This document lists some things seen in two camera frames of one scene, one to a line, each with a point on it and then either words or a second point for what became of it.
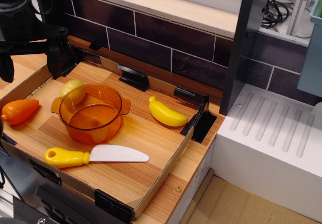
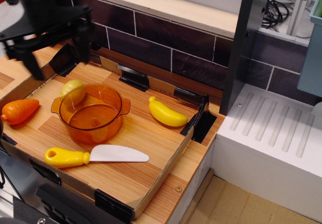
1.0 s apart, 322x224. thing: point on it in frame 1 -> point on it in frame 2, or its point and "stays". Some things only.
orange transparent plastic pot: x=92 y=113 stays
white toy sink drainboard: x=275 y=127 stays
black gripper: x=19 y=28 -> x=49 y=20
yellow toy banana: x=165 y=115 stays
